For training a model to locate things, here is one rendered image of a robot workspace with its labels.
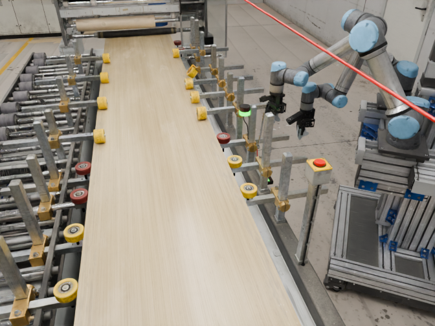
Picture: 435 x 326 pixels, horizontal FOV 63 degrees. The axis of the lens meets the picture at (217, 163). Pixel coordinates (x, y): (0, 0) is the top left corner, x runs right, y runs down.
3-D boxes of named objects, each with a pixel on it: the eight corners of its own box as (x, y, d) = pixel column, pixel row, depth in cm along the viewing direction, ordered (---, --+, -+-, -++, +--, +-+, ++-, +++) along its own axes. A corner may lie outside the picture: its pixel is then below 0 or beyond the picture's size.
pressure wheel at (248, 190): (243, 198, 177) (244, 180, 171) (258, 203, 174) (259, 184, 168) (236, 207, 172) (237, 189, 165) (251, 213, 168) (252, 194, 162)
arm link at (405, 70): (401, 91, 201) (408, 68, 194) (384, 83, 212) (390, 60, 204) (417, 88, 205) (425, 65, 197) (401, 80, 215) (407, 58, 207)
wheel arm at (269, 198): (324, 191, 182) (325, 184, 179) (327, 195, 179) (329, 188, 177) (242, 204, 174) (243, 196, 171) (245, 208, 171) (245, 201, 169)
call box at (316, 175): (320, 174, 135) (323, 157, 131) (329, 185, 130) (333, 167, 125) (303, 176, 134) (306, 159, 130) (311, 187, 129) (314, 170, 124)
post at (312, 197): (303, 255, 159) (319, 174, 134) (307, 264, 155) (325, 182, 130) (294, 257, 158) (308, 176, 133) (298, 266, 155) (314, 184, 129)
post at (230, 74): (230, 133, 264) (232, 70, 237) (232, 136, 261) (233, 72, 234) (226, 134, 263) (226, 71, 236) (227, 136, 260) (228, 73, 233)
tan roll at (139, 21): (201, 22, 399) (200, 11, 392) (203, 25, 389) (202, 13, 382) (67, 30, 373) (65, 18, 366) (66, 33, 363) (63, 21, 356)
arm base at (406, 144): (417, 136, 179) (424, 119, 173) (421, 152, 167) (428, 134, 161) (385, 132, 183) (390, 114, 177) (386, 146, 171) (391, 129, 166)
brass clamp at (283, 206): (280, 193, 180) (281, 185, 177) (290, 211, 170) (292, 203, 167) (268, 195, 179) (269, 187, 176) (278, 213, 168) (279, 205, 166)
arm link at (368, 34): (428, 124, 158) (380, 10, 149) (421, 138, 148) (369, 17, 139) (401, 132, 167) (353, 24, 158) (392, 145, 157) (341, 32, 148)
